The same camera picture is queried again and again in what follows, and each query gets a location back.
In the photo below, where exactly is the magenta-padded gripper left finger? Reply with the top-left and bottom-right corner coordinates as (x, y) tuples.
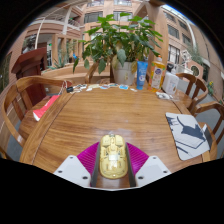
(53, 141), (101, 188)

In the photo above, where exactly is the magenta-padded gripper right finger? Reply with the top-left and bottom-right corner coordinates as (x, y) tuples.
(125, 142), (172, 188)

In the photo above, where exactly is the yellow computer mouse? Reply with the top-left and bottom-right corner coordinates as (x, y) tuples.
(99, 133), (129, 180)

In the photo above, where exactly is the white mouse pad dark print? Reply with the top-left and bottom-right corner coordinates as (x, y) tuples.
(165, 112), (211, 162)

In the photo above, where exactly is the dark grey flat box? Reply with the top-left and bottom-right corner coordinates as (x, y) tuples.
(202, 123), (215, 150)

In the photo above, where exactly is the red and white package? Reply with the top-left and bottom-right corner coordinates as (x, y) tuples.
(32, 94), (62, 122)

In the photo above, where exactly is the wooden chair corner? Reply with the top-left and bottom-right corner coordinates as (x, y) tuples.
(0, 146), (9, 160)

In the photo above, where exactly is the clear plastic wrapper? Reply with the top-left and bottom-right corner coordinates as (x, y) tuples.
(155, 91), (174, 101)

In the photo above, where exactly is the wooden armchair holding grey box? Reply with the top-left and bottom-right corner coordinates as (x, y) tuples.
(191, 100), (224, 161)

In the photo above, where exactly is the white pump dispenser bottle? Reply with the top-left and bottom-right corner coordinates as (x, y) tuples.
(162, 63), (180, 97)

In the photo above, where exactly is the yellow dish soap bottle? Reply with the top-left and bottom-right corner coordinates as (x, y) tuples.
(149, 54), (166, 93)

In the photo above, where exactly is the blue squeeze tube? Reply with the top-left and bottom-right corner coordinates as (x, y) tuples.
(135, 60), (149, 91)

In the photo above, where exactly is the long wooden planter box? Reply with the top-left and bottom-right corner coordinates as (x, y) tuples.
(41, 63), (111, 85)

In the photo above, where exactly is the wooden armchair holding red package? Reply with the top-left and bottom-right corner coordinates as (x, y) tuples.
(0, 75), (73, 149)

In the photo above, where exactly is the empty wooden armchair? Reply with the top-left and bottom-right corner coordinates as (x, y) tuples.
(174, 72), (209, 113)

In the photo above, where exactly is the yellow flowering potted plant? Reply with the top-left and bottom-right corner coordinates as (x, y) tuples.
(207, 80), (216, 96)

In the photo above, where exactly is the dark red wooden lectern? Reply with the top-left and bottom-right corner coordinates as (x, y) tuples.
(10, 46), (48, 98)

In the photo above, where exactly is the dark bust statue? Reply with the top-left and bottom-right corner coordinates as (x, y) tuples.
(22, 35), (36, 54)

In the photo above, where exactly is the green potted plant white pot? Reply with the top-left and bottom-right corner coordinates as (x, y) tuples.
(72, 12), (164, 87)

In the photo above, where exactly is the white sculpture on pedestal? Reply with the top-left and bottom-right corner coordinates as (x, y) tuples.
(181, 49), (194, 69)

